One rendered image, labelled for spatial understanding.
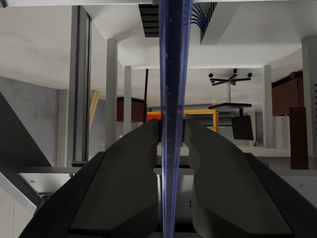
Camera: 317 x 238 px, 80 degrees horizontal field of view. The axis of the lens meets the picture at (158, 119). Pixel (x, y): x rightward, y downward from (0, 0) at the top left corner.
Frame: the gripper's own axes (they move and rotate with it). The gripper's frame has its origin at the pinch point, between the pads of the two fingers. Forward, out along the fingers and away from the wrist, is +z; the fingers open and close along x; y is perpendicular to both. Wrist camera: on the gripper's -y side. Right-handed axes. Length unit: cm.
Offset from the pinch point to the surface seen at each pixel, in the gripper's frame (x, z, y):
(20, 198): -19.8, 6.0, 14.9
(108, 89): -19, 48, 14
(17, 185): -19.0, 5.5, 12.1
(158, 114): -28, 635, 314
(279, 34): 35, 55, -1
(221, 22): 13.1, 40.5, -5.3
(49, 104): -249, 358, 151
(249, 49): 31, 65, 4
